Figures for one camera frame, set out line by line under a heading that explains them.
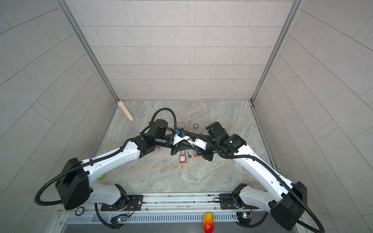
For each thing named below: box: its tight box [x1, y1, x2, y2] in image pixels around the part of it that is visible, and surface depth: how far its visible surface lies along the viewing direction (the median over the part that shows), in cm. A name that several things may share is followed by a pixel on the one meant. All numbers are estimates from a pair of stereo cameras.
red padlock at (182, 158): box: [179, 149, 187, 164], surface depth 86 cm
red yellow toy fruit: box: [203, 212, 215, 233], surface depth 65 cm
